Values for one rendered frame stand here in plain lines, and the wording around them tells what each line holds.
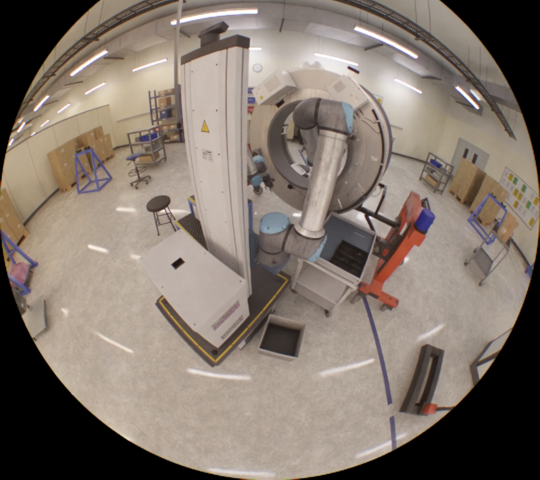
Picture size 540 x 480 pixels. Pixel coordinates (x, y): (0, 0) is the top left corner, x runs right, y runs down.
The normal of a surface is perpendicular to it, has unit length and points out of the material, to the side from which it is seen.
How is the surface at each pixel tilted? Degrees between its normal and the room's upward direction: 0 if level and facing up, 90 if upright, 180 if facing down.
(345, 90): 90
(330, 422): 0
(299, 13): 90
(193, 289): 0
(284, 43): 90
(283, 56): 90
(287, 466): 0
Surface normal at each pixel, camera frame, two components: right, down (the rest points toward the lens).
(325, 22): 0.02, 0.60
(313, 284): 0.05, -0.80
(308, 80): -0.62, 0.45
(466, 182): -1.00, -0.04
